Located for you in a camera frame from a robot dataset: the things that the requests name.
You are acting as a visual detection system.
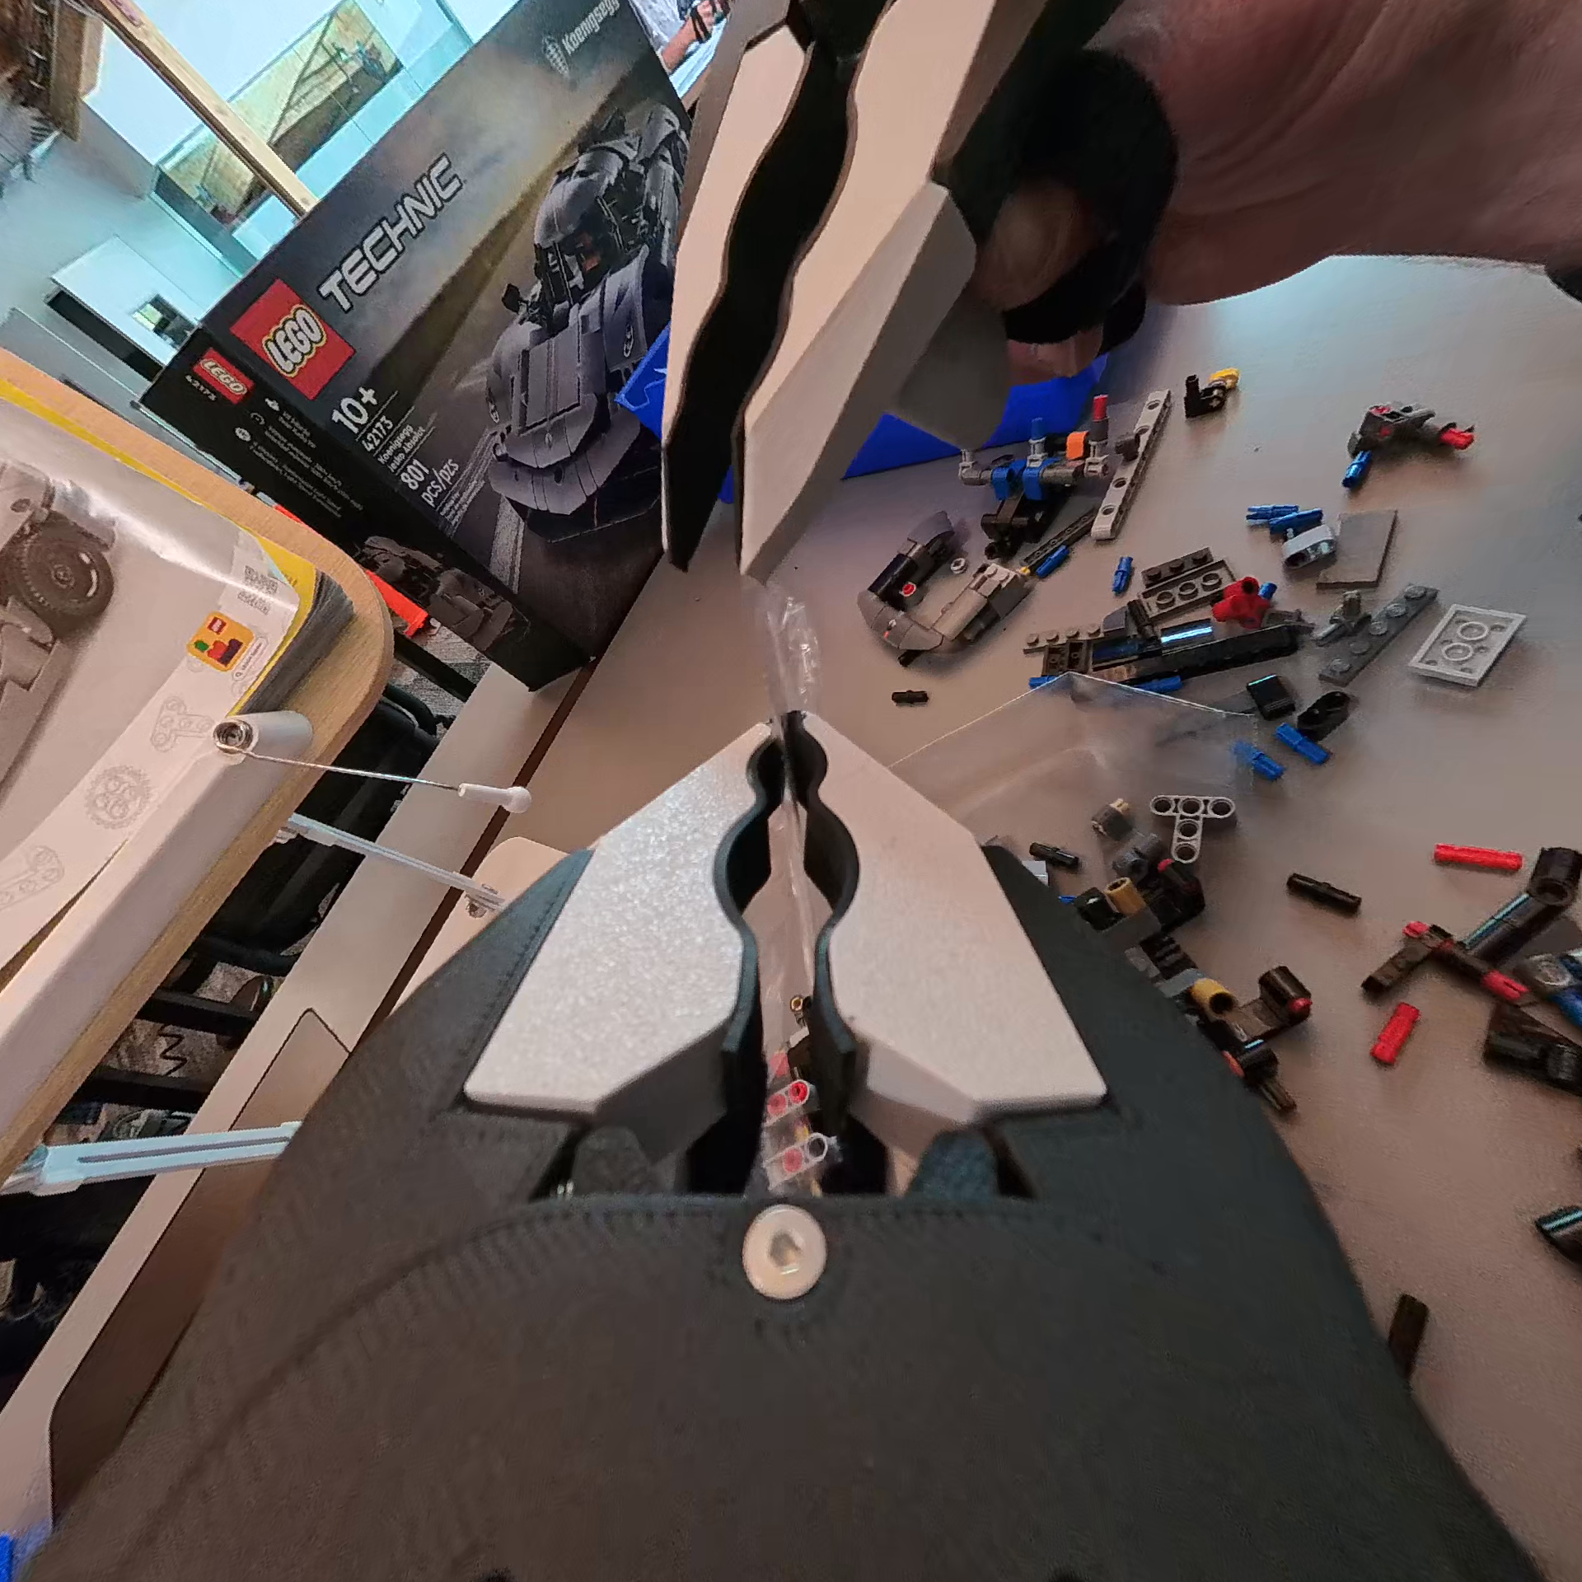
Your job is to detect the person's right hand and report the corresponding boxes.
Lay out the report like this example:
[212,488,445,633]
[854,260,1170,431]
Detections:
[1088,0,1582,309]

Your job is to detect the light grey square lego plate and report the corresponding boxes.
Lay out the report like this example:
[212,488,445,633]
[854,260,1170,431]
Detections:
[1408,603,1528,689]

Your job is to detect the light grey T-shaped lego beam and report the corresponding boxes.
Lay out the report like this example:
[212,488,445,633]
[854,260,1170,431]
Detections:
[1150,793,1240,865]

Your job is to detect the pile of loose lego pieces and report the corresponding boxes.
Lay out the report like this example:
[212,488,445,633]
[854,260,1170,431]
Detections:
[1027,364,1582,1386]

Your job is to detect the black lego set box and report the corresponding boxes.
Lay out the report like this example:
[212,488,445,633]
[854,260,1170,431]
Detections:
[138,0,745,691]

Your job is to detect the lego instruction booklet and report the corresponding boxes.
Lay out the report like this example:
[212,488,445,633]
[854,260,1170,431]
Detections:
[0,382,357,978]

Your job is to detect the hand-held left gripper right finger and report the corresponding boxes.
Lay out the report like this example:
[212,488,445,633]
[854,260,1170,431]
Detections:
[786,710,1110,1194]

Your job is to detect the grey lego connector assembly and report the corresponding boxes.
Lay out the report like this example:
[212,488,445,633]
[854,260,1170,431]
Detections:
[858,510,1039,672]

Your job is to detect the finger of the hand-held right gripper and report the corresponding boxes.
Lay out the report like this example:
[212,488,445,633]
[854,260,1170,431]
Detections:
[662,0,871,573]
[739,0,1054,582]

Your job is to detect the lego axle assembly blue connectors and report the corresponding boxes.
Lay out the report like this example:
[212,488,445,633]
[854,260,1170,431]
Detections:
[956,396,1118,535]

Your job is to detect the blue plastic bin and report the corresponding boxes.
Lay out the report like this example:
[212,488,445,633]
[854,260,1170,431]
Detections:
[617,348,1116,501]

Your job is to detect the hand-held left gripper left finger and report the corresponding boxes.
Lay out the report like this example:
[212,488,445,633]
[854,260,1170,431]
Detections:
[464,719,788,1194]

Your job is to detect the wooden and white book stand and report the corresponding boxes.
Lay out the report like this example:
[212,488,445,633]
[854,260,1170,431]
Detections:
[0,347,573,1237]

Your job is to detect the large clear plastic bag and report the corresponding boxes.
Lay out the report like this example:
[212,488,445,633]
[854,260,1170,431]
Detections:
[888,671,1267,891]

